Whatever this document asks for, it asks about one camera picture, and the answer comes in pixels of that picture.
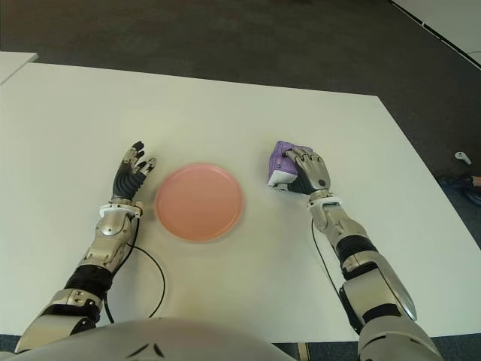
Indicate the white handheld controller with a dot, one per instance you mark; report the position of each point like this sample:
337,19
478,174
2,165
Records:
461,155

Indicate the dark shoe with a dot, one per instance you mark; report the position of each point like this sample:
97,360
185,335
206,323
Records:
474,195
456,181

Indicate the pink round plate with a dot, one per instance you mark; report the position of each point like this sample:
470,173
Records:
201,203

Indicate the grey table leg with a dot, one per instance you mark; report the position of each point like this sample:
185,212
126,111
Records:
303,351

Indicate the white table with dark edge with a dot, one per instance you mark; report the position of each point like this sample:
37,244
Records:
458,22

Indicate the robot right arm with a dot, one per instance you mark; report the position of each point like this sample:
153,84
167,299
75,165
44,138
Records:
338,222

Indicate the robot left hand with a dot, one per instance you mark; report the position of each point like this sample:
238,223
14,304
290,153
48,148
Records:
126,182

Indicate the purple tissue paper pack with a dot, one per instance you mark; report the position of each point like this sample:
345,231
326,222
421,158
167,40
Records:
280,161

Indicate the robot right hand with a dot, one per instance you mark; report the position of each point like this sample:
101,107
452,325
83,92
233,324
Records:
315,173

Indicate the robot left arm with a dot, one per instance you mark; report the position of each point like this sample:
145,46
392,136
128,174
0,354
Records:
111,227

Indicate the white neighbouring table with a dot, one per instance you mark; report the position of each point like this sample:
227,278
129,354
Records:
13,64

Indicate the silver robot torso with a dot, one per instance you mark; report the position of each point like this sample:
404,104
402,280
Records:
169,338

